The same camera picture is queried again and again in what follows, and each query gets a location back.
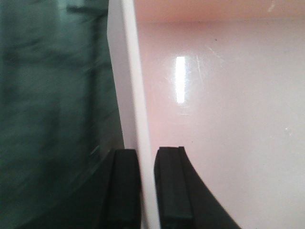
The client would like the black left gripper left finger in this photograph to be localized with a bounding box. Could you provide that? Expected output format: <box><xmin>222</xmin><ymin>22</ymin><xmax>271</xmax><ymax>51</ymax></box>
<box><xmin>21</xmin><ymin>149</ymin><xmax>141</xmax><ymax>229</ymax></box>

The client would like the pink plastic bin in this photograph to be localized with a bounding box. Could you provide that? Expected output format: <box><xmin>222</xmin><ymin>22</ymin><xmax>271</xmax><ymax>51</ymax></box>
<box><xmin>107</xmin><ymin>0</ymin><xmax>305</xmax><ymax>229</ymax></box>

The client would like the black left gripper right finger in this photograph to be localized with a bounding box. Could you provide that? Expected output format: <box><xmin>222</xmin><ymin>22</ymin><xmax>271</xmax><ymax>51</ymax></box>
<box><xmin>154</xmin><ymin>146</ymin><xmax>239</xmax><ymax>229</ymax></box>

